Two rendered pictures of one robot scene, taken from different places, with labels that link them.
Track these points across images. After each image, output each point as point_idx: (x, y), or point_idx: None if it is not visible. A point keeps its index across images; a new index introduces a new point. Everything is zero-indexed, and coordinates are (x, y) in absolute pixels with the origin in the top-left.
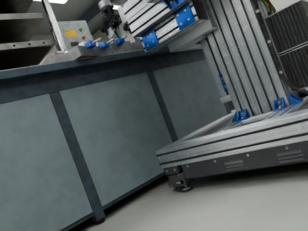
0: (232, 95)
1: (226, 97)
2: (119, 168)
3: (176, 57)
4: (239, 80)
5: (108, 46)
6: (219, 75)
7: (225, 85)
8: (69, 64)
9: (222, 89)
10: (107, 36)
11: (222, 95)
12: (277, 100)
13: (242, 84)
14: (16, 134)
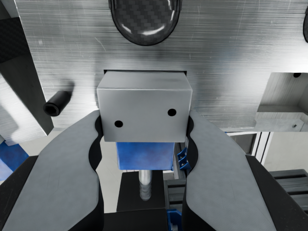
0: (173, 152)
1: (185, 140)
2: None
3: None
4: (175, 170)
5: (34, 138)
6: (186, 163)
7: (185, 154)
8: None
9: (187, 146)
10: (41, 152)
11: (186, 140)
12: (172, 167)
13: (175, 168)
14: None
